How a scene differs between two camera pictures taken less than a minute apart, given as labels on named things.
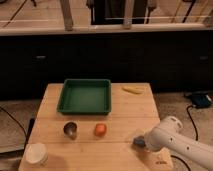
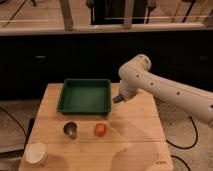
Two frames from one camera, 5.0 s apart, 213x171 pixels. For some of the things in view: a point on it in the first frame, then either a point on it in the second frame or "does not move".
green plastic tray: [85, 97] does not move
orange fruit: [100, 130] does not move
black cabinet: [169, 60] does not move
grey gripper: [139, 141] → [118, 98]
